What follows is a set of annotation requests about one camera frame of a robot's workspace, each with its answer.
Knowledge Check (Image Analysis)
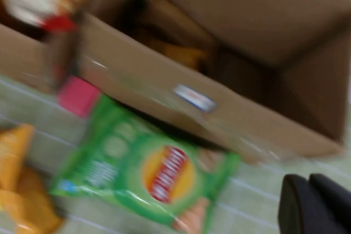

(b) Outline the green cucumber Lay's chips bag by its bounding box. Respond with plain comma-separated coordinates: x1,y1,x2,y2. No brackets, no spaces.
49,94,242,234

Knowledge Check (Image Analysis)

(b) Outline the orange snack packet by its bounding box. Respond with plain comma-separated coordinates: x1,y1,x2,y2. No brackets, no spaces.
0,167,63,234
0,123,35,191
148,39,208,67

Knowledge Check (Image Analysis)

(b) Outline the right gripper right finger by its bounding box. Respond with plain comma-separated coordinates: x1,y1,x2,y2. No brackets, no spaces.
310,173,351,234

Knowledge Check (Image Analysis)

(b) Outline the magenta foam cube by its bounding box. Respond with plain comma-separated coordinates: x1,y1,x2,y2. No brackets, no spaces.
56,76,102,118

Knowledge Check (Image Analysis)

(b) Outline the cardboard box with clear tape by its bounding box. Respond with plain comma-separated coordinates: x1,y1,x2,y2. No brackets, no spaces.
76,0,351,163

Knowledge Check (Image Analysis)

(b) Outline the green checkered tablecloth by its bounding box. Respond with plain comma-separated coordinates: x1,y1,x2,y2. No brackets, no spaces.
0,75,351,234

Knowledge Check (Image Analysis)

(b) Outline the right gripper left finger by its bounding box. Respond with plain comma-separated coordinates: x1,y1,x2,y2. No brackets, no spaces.
278,173,330,234

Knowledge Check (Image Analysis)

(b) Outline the white label with red writing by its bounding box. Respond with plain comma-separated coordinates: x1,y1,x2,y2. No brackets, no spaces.
172,83,217,113

